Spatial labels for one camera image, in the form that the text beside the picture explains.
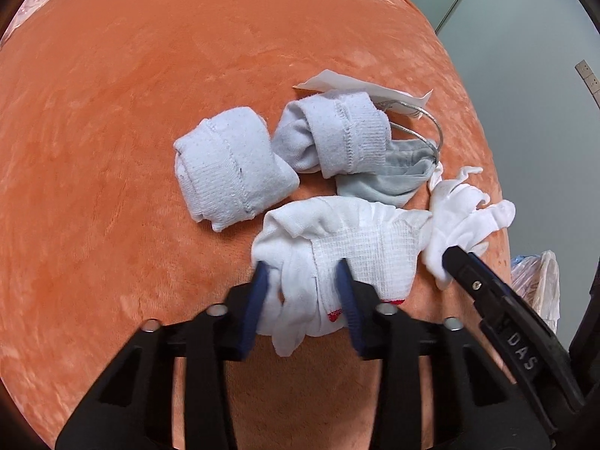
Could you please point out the pink lace blanket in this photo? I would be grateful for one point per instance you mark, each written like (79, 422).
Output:
(33, 4)

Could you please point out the white cotton glove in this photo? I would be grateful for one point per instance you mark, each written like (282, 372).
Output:
(464, 215)

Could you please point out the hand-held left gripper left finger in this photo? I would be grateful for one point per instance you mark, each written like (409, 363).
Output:
(255, 309)

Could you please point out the orange plush bed cover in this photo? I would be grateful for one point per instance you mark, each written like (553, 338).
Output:
(117, 79)

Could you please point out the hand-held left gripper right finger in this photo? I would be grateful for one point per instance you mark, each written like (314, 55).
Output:
(349, 309)

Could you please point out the white plastic bin liner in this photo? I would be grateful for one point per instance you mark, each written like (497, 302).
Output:
(543, 281)

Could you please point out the wall socket panel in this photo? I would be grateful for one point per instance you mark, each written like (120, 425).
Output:
(588, 77)

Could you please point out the grey fabric cloth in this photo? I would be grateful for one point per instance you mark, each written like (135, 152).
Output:
(389, 178)

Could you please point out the light grey sock bundle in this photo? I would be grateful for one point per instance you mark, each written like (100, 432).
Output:
(337, 136)

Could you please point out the white sock bundle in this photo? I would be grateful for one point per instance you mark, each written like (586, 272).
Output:
(225, 168)

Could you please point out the white paper tag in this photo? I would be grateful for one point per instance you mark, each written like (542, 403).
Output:
(328, 79)

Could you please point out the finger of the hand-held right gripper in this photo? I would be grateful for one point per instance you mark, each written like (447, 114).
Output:
(473, 281)

